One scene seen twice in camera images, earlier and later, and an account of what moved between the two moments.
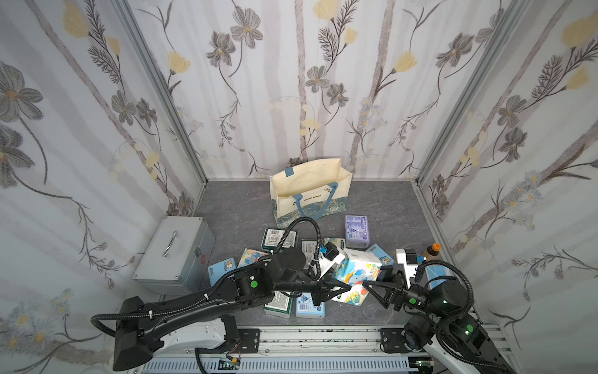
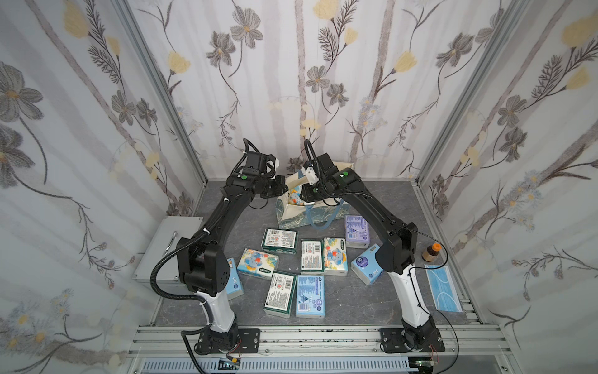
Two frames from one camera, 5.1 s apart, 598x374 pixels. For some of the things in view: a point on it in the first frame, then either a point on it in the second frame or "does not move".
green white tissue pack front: (279, 305) does not move
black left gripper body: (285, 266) → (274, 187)
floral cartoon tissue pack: (356, 268) → (294, 195)
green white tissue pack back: (272, 237) does not move
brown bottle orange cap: (432, 252) does not move
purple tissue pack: (357, 231) does not move
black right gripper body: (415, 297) → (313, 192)
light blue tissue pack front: (306, 308) does not move
